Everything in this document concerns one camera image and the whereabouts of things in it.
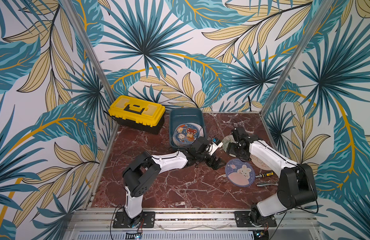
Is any blue cartoon toast coaster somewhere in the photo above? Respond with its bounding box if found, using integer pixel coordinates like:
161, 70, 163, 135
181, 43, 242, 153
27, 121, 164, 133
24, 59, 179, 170
172, 123, 204, 147

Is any purple bunny round coaster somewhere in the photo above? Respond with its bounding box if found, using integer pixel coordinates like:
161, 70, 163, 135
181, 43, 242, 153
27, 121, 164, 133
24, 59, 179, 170
225, 159, 255, 188

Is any green sketch round coaster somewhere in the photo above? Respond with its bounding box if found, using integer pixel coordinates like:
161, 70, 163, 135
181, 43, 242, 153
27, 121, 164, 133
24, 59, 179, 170
222, 135, 236, 157

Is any pink bow bear coaster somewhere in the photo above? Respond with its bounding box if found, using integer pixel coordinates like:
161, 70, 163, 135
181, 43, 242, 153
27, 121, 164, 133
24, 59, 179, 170
250, 156, 270, 171

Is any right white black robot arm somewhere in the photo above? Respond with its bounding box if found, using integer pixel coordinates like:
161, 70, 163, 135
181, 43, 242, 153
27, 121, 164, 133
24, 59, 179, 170
227, 127, 318, 227

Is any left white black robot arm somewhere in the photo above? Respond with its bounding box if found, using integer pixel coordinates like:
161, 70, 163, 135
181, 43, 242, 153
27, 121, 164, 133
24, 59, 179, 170
123, 137, 224, 220

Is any teal plastic storage tray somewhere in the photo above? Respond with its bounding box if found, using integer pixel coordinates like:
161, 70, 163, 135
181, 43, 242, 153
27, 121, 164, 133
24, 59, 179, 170
169, 108, 207, 149

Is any yellow black screwdriver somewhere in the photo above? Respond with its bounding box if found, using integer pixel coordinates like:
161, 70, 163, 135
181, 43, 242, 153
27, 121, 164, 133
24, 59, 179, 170
255, 172, 274, 179

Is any yellow black toolbox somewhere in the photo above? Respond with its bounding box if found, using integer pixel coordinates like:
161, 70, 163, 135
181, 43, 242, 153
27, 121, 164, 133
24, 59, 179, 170
108, 96, 166, 135

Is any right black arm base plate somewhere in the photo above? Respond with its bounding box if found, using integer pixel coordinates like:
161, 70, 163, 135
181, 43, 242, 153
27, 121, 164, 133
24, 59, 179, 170
234, 211, 277, 228

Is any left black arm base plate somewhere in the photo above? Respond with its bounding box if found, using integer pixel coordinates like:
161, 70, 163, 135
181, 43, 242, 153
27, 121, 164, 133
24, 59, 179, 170
113, 212, 156, 229

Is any aluminium front frame rail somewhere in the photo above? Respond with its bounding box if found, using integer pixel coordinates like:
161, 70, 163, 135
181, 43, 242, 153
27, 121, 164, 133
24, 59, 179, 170
63, 208, 324, 240

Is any right aluminium corner post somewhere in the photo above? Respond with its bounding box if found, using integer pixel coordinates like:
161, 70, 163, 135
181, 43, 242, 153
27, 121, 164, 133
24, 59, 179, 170
260, 0, 334, 117

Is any aluminium corner post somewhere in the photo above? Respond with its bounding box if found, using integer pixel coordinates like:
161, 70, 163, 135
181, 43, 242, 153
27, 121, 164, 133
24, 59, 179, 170
60, 0, 116, 103
260, 0, 334, 117

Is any left aluminium corner post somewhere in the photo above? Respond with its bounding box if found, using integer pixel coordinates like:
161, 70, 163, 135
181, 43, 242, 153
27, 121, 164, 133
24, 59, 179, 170
60, 0, 116, 103

